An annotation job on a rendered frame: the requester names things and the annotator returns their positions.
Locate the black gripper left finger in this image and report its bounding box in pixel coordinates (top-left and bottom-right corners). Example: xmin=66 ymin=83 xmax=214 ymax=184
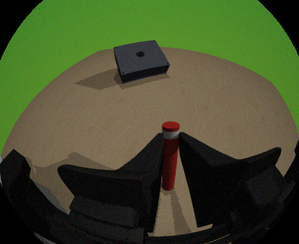
xmin=57 ymin=133 xmax=164 ymax=233

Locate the red peg with white band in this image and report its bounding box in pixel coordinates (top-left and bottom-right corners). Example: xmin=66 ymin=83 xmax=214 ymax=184
xmin=161 ymin=121 xmax=180 ymax=191

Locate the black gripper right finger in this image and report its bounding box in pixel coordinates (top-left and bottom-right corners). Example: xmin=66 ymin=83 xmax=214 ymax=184
xmin=178 ymin=133 xmax=282 ymax=228

